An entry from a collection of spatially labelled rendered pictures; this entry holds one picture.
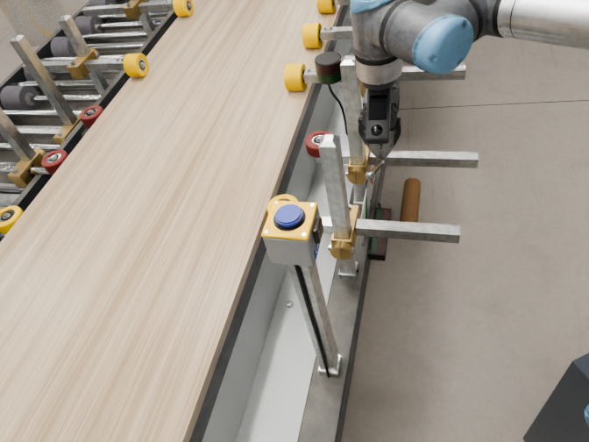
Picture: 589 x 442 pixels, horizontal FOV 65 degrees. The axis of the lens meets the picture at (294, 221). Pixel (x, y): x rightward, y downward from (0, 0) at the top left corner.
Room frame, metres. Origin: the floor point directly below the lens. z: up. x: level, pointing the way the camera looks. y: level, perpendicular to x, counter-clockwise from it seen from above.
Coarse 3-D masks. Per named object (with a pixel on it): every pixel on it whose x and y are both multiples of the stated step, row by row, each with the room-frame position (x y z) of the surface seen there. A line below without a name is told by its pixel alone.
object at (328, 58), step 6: (324, 54) 0.95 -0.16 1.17; (330, 54) 0.95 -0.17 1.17; (336, 54) 0.94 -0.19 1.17; (318, 60) 0.94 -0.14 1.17; (324, 60) 0.93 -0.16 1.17; (330, 60) 0.93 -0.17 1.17; (336, 60) 0.92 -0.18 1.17; (330, 90) 0.94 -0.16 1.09; (342, 90) 0.91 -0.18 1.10; (336, 96) 0.93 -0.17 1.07; (342, 108) 0.92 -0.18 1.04
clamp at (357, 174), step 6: (366, 150) 0.95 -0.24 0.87; (366, 156) 0.92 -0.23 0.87; (366, 162) 0.90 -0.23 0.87; (348, 168) 0.90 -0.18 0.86; (354, 168) 0.89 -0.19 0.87; (360, 168) 0.88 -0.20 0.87; (366, 168) 0.89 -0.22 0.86; (348, 174) 0.89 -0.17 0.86; (354, 174) 0.88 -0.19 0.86; (360, 174) 0.87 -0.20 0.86; (348, 180) 0.89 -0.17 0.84; (354, 180) 0.88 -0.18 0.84; (360, 180) 0.87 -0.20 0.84
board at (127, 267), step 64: (192, 0) 2.18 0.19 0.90; (256, 0) 2.00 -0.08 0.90; (192, 64) 1.61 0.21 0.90; (256, 64) 1.49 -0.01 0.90; (128, 128) 1.31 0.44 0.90; (192, 128) 1.22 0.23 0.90; (256, 128) 1.13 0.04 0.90; (64, 192) 1.07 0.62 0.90; (128, 192) 1.00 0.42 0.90; (192, 192) 0.93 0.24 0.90; (256, 192) 0.87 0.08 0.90; (0, 256) 0.88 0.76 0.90; (64, 256) 0.82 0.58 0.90; (128, 256) 0.76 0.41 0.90; (192, 256) 0.71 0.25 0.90; (0, 320) 0.67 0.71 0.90; (64, 320) 0.63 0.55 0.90; (128, 320) 0.58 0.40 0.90; (192, 320) 0.54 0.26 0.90; (0, 384) 0.51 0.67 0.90; (64, 384) 0.47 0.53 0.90; (128, 384) 0.44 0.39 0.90; (192, 384) 0.40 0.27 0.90
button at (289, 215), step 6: (288, 204) 0.47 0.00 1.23; (294, 204) 0.47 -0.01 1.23; (282, 210) 0.46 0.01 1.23; (288, 210) 0.46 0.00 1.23; (294, 210) 0.46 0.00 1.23; (300, 210) 0.46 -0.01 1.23; (276, 216) 0.45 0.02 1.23; (282, 216) 0.45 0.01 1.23; (288, 216) 0.45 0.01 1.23; (294, 216) 0.45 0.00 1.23; (300, 216) 0.45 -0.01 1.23; (282, 222) 0.44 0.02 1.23; (288, 222) 0.44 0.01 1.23; (294, 222) 0.44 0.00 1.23
